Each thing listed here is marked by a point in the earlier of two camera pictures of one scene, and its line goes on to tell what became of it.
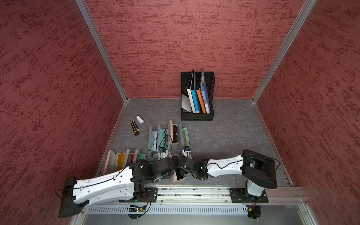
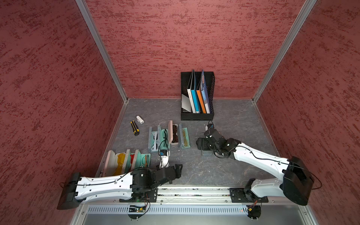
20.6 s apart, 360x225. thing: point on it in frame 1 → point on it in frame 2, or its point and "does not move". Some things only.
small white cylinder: (139, 119) does not move
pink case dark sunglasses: (173, 133) does not move
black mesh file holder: (209, 79) does not move
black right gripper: (183, 170) → (204, 141)
